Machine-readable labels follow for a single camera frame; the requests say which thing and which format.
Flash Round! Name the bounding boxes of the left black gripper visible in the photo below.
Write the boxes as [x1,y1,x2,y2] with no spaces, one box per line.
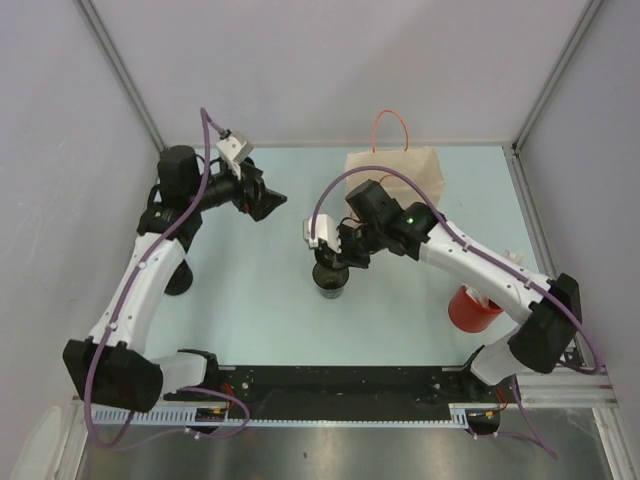
[188,161,285,221]

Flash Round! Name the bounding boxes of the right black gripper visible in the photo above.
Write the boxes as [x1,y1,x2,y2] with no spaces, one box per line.
[325,220,385,270]

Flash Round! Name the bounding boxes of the dark translucent coffee cup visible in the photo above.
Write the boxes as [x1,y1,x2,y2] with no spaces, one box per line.
[312,262,349,299]

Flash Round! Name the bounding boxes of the paper takeout bag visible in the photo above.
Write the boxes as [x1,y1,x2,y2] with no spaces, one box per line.
[345,109,446,209]

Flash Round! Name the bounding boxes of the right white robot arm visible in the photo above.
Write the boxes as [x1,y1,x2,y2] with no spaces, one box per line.
[303,180,582,401]

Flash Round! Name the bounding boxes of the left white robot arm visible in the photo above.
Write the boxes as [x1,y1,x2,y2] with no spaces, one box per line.
[63,145,287,413]

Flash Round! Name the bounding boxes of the short black cup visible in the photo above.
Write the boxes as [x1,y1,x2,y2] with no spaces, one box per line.
[164,260,194,296]

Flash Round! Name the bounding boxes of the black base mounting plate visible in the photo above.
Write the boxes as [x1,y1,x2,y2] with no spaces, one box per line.
[164,365,521,422]

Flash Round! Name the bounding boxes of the red straw holder cup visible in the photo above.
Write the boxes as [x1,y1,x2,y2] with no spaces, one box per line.
[447,285,504,334]

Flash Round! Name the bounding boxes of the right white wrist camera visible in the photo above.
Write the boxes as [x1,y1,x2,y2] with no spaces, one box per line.
[303,214,341,253]

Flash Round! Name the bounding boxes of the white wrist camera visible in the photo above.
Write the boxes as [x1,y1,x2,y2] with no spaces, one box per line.
[216,129,254,180]
[303,214,341,253]

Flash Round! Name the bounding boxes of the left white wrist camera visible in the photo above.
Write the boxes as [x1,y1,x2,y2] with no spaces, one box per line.
[216,129,254,180]

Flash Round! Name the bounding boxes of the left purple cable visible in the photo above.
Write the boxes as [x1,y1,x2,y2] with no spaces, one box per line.
[82,106,251,451]

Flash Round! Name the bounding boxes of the purple cable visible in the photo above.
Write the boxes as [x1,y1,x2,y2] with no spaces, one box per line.
[308,164,606,459]
[82,106,251,451]

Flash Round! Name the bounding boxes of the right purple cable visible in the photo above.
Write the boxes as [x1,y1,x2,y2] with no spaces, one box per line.
[308,164,606,459]

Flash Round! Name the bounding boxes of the white slotted cable duct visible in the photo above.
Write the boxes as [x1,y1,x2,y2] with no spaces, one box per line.
[92,402,474,430]

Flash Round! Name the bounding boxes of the aluminium frame rail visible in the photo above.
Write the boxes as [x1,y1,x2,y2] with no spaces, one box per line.
[517,368,618,409]

